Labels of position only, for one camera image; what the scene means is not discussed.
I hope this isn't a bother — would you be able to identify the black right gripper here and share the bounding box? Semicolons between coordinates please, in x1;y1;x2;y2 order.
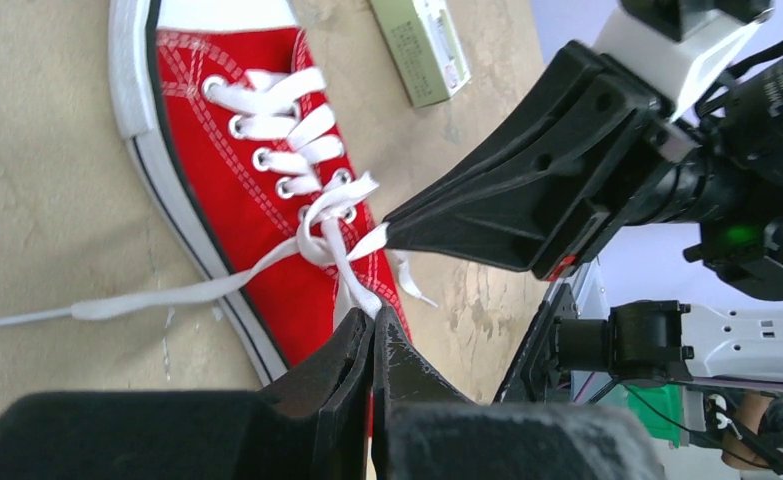
386;41;758;280

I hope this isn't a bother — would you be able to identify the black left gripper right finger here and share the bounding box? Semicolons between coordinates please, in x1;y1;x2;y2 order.
371;307;665;479

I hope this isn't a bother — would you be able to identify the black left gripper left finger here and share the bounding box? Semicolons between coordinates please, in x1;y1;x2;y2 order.
0;310;374;479

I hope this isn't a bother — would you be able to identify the white shoelace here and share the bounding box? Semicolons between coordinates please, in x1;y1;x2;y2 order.
0;66;440;331

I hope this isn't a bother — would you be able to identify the red canvas sneaker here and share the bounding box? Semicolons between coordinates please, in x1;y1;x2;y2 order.
104;1;415;384

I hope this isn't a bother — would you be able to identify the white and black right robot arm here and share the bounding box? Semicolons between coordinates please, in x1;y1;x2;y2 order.
386;41;783;399

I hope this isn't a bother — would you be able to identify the small white cardboard box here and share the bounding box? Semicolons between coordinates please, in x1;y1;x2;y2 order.
370;0;471;108

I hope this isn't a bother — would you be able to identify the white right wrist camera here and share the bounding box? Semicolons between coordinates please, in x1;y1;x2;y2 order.
594;0;774;120

